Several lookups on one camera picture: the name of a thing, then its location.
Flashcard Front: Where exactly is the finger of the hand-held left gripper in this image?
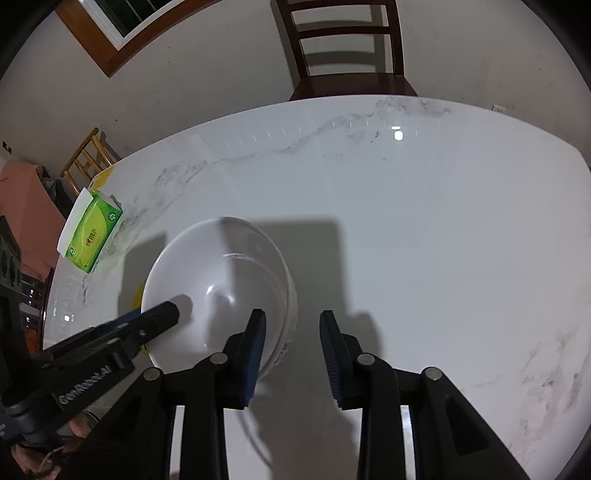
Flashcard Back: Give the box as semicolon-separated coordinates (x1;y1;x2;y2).
110;299;181;357

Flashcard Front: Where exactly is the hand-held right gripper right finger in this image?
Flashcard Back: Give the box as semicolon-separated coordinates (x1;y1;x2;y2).
320;310;532;480

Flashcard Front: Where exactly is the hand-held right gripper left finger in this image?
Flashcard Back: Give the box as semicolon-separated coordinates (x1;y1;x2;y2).
88;308;267;480

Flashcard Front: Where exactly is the white bowl with blue print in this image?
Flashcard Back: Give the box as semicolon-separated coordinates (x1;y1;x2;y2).
140;217;296;381

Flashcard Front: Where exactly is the person's left hand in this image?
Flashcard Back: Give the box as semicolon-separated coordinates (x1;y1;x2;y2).
11;413;100;478

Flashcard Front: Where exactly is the dark brown wooden chair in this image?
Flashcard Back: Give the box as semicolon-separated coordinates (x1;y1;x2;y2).
18;268;56;356

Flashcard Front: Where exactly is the green tissue box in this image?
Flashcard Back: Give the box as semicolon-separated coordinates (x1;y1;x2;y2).
57;187;124;274

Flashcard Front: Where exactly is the yellow paper sheet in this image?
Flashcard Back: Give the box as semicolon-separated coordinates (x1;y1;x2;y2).
90;167;116;190

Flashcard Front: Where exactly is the light bamboo chair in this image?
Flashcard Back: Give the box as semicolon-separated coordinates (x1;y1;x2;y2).
60;128;122;195

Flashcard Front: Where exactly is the wood-framed window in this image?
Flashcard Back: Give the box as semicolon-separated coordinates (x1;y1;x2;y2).
55;0;222;78

